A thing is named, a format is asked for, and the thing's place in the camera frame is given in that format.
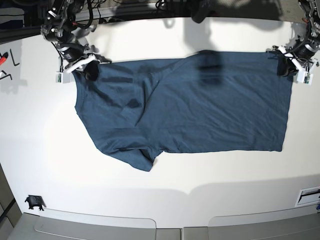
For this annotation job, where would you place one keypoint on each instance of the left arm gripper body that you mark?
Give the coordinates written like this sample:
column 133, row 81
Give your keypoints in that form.
column 300, row 54

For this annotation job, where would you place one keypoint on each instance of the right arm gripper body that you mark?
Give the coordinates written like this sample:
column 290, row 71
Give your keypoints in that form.
column 75, row 57

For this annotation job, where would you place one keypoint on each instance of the blue T-shirt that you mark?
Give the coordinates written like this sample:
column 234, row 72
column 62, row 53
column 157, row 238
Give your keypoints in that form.
column 208, row 102

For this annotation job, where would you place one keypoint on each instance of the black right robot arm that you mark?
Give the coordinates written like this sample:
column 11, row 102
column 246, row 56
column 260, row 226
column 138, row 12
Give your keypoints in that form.
column 68, row 38

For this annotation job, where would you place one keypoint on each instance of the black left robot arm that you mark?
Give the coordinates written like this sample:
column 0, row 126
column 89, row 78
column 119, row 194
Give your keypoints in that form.
column 311, row 10

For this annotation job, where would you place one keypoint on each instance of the upper hex key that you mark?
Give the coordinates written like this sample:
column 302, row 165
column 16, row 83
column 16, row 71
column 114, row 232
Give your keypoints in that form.
column 12, row 58

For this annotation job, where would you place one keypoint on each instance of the hex key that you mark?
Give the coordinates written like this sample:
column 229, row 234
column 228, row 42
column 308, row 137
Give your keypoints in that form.
column 4, row 75
column 12, row 58

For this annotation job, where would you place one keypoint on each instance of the lower hex key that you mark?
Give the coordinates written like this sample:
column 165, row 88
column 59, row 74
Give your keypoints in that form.
column 4, row 75

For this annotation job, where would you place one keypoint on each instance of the black table clip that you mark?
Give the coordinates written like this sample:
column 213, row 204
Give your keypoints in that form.
column 35, row 201

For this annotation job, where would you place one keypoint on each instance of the right grey chair back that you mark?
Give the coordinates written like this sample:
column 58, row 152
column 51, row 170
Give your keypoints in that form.
column 302, row 223

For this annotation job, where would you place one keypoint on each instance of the grey chair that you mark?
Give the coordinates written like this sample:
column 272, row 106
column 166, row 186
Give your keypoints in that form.
column 33, row 227
column 302, row 223

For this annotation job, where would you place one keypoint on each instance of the left grey chair back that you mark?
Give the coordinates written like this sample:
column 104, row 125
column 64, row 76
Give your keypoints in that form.
column 33, row 227

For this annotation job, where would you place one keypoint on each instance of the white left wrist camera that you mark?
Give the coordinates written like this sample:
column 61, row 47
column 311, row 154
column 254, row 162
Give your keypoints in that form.
column 304, row 77

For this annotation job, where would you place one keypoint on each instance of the red handled tool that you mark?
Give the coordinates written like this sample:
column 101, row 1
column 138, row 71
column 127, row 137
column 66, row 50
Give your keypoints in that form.
column 3, row 57

